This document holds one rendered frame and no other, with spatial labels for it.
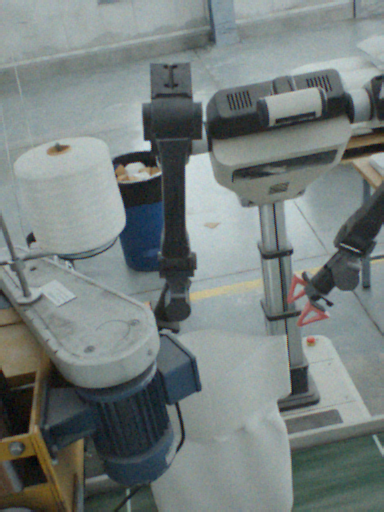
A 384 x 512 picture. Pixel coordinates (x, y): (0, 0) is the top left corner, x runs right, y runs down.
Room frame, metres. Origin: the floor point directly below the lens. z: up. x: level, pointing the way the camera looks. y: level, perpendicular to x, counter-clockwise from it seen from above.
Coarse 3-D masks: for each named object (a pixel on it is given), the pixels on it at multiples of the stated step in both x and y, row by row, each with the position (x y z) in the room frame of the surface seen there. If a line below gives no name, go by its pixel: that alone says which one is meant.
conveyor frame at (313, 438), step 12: (360, 420) 1.42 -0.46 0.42; (372, 420) 1.41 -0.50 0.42; (300, 432) 1.41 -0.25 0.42; (312, 432) 1.40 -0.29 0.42; (324, 432) 1.40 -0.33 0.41; (336, 432) 1.40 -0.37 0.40; (348, 432) 1.40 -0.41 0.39; (360, 432) 1.41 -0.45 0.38; (372, 432) 1.41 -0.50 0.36; (300, 444) 1.40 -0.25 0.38; (312, 444) 1.40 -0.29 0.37; (324, 444) 1.40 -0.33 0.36; (96, 480) 1.37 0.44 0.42; (108, 480) 1.36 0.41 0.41; (96, 492) 1.36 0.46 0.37; (108, 492) 1.36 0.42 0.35
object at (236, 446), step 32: (192, 352) 1.27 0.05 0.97; (224, 352) 1.25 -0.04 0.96; (256, 352) 1.15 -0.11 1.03; (224, 384) 1.08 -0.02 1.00; (256, 384) 1.14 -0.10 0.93; (288, 384) 1.19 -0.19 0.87; (192, 416) 1.08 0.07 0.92; (224, 416) 1.08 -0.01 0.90; (256, 416) 1.13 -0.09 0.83; (192, 448) 1.09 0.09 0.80; (224, 448) 1.09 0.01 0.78; (256, 448) 1.09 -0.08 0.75; (288, 448) 1.14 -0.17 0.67; (160, 480) 1.09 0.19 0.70; (192, 480) 1.08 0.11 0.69; (224, 480) 1.08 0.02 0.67; (256, 480) 1.09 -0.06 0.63; (288, 480) 1.12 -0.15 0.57
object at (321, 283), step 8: (304, 272) 1.25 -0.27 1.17; (320, 272) 1.21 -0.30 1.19; (328, 272) 1.19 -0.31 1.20; (312, 280) 1.21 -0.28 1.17; (320, 280) 1.19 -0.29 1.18; (328, 280) 1.18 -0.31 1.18; (312, 288) 1.18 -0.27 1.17; (320, 288) 1.18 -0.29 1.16; (328, 288) 1.18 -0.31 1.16; (312, 296) 1.16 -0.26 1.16; (320, 296) 1.16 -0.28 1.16; (328, 296) 1.18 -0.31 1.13; (328, 304) 1.16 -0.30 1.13
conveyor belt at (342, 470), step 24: (312, 456) 1.34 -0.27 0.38; (336, 456) 1.32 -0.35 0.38; (360, 456) 1.31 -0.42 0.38; (312, 480) 1.25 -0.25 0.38; (336, 480) 1.23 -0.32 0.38; (360, 480) 1.22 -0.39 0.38; (96, 504) 1.30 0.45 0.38; (144, 504) 1.27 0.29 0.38; (312, 504) 1.17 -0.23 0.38; (336, 504) 1.15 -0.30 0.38; (360, 504) 1.14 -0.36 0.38
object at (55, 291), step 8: (56, 280) 1.01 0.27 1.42; (40, 288) 0.99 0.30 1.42; (48, 288) 0.99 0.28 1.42; (56, 288) 0.98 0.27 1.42; (64, 288) 0.98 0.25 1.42; (48, 296) 0.96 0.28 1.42; (56, 296) 0.96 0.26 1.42; (64, 296) 0.95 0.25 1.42; (72, 296) 0.95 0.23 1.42; (56, 304) 0.93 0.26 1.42; (64, 304) 0.93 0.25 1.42
